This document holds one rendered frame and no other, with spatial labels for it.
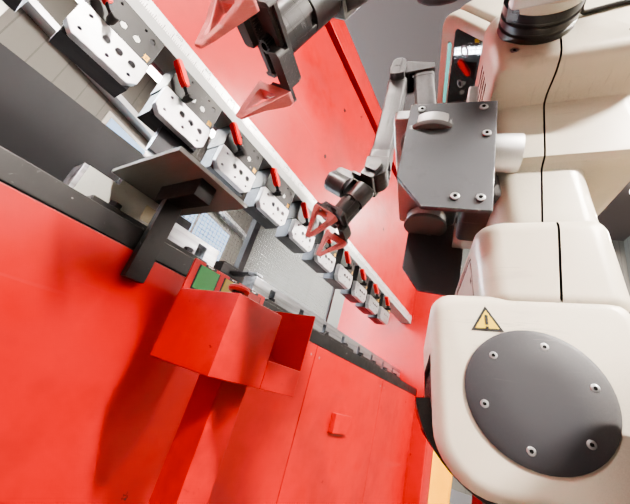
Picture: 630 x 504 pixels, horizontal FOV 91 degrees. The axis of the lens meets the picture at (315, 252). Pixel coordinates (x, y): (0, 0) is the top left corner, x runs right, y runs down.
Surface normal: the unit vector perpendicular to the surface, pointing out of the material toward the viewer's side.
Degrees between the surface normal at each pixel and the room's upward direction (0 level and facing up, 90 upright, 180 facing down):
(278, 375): 90
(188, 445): 90
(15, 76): 90
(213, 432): 90
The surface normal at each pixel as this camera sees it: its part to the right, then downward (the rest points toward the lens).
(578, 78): -0.14, 0.89
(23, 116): 0.83, 0.00
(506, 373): -0.27, -0.46
